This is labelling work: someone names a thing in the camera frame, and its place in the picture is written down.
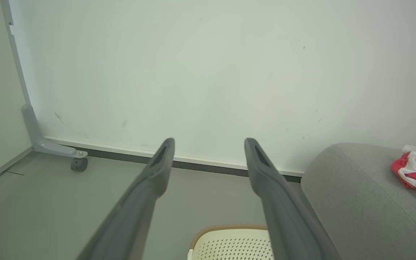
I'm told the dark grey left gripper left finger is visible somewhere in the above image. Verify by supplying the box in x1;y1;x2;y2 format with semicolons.
76;138;176;260

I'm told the grey metal partition foot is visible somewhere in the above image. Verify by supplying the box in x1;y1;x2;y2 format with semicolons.
22;104;88;159

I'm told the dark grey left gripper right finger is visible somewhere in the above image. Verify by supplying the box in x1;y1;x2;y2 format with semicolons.
244;138;342;260

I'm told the white mobile partition board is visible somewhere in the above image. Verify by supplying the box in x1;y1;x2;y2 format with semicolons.
0;0;416;178

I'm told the black caster wheel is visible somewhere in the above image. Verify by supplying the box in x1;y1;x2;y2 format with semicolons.
71;157;88;172

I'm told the cream perforated laundry basket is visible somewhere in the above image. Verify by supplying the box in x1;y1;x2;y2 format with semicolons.
187;225;275;260

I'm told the grey fabric sofa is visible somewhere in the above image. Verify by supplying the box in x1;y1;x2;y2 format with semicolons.
300;142;416;260

